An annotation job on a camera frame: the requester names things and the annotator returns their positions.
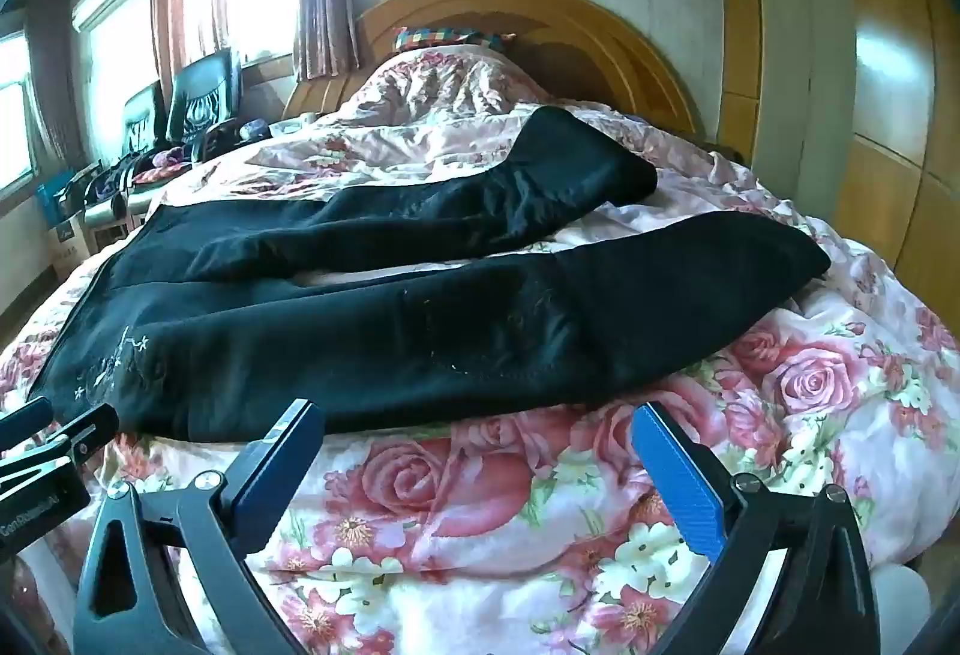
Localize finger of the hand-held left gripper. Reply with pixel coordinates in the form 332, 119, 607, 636
41, 403, 119, 476
0, 397, 55, 455

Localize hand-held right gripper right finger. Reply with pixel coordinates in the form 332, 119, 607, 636
631, 400, 880, 655

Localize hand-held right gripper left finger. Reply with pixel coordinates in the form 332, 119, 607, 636
75, 400, 325, 655

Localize black pants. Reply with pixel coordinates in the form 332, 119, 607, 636
26, 106, 832, 444

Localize cardboard box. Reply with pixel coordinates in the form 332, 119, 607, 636
49, 216, 100, 282

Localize pink floral blanket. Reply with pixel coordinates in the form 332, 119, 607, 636
0, 43, 960, 655

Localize blue box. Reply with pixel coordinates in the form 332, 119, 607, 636
34, 169, 85, 225

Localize purple clothes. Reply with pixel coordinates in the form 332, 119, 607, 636
131, 145, 197, 185

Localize window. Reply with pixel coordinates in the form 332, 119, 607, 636
0, 34, 40, 195

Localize black leather chair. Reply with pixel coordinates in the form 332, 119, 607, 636
82, 80, 170, 228
163, 49, 245, 162

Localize wooden wardrobe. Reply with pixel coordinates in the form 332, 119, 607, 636
709, 0, 960, 356

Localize wooden headboard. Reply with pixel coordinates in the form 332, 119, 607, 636
281, 0, 706, 142

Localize checkered pillow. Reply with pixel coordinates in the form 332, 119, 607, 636
391, 26, 517, 56

